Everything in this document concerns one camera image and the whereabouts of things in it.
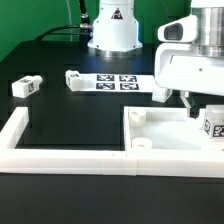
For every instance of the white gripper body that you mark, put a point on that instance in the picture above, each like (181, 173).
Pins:
(189, 58)

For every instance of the white marker sheet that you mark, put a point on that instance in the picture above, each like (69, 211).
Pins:
(118, 82)

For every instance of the white U-shaped fence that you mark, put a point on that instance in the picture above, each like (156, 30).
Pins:
(189, 163)

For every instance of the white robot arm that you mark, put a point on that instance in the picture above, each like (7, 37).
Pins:
(115, 30)

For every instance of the white square tabletop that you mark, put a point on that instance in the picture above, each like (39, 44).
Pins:
(152, 128)

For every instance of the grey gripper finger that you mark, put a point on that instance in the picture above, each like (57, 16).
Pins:
(190, 104)

